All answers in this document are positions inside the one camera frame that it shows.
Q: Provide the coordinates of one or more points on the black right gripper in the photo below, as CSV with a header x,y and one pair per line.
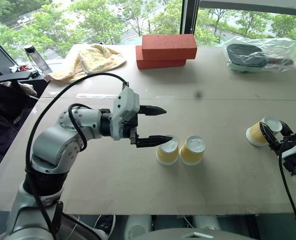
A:
x,y
286,141

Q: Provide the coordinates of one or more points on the black table tennis paddle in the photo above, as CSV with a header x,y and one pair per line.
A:
x,y
245,55

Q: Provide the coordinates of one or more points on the pale green flat item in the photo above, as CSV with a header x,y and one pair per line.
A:
x,y
240,68

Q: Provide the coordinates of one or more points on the pale yellow towel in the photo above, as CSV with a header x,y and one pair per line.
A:
x,y
92,60

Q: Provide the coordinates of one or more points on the grey robot torso cover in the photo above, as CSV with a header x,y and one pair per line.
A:
x,y
195,235

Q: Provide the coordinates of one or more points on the black and white sneaker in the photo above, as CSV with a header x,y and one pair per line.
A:
x,y
105,225

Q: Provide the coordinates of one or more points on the dark clothed person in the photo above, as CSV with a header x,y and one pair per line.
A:
x,y
5,117

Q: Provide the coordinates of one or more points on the yellow ribbed paper cup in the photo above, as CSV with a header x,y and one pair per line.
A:
x,y
191,152
255,135
167,153

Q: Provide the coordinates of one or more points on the white rounded robot leg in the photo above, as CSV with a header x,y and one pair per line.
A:
x,y
137,226
208,222

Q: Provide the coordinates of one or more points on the red brick block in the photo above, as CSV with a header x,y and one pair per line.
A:
x,y
169,46
157,63

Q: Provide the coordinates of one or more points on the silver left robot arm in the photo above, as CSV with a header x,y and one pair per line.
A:
x,y
52,142

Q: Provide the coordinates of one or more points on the black window frame post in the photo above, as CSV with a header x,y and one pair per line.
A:
x,y
189,16

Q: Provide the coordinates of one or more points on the clear water bottle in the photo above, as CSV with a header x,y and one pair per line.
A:
x,y
37,58

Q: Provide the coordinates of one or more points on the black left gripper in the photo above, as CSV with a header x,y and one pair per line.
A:
x,y
134,123

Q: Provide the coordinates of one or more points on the small red item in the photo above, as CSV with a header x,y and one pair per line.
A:
x,y
23,68

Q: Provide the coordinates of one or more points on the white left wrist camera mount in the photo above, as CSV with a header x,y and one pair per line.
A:
x,y
125,105

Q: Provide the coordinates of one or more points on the clear plastic bag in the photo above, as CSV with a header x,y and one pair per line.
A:
x,y
283,47

